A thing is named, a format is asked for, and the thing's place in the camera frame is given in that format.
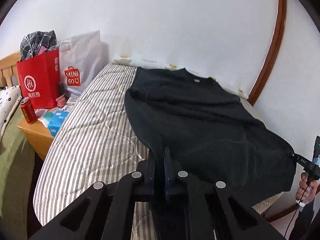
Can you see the wooden nightstand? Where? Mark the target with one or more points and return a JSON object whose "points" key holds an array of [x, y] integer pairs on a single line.
{"points": [[37, 135]]}

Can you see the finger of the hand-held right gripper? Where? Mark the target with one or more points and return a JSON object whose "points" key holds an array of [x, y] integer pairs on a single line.
{"points": [[294, 157]]}

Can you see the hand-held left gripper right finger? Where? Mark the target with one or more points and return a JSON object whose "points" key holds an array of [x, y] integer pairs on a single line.
{"points": [[168, 175]]}

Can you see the red paper bag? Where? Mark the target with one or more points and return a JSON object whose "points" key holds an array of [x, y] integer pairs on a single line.
{"points": [[37, 80]]}

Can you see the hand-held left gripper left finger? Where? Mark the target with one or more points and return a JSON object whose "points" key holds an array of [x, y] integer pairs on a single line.
{"points": [[152, 177]]}

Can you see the wooden bed frame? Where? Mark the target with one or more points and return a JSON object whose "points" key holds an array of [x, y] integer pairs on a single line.
{"points": [[277, 210]]}

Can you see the black sweatshirt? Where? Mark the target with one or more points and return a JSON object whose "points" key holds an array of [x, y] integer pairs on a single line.
{"points": [[200, 120]]}

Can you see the wooden headboard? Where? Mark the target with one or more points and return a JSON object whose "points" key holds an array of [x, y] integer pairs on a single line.
{"points": [[8, 67]]}

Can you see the white floral pillow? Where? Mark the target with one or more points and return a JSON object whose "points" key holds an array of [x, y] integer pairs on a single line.
{"points": [[8, 105]]}

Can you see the pink small container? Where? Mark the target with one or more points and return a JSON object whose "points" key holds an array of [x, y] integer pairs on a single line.
{"points": [[60, 101]]}

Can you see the person's right forearm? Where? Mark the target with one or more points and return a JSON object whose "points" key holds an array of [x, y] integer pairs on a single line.
{"points": [[307, 220]]}

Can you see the brown wooden door trim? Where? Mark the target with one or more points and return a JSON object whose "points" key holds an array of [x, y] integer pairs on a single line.
{"points": [[275, 45]]}

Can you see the striped bed mattress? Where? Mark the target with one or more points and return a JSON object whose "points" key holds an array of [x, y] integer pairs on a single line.
{"points": [[95, 135]]}

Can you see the red drink can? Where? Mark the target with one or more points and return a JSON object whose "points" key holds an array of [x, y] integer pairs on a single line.
{"points": [[28, 110]]}

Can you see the blue tissue packet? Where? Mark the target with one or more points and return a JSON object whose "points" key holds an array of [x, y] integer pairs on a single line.
{"points": [[57, 123]]}

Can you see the grey plaid cloth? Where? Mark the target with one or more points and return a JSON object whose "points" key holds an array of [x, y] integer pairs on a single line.
{"points": [[37, 43]]}

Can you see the person's right hand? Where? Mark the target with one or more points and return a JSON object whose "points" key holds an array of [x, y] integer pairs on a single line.
{"points": [[305, 190]]}

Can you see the green blanket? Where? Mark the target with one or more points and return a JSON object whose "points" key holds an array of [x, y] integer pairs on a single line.
{"points": [[15, 180]]}

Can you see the white plastic shopping bag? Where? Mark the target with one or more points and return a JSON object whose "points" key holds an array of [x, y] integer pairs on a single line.
{"points": [[80, 57]]}

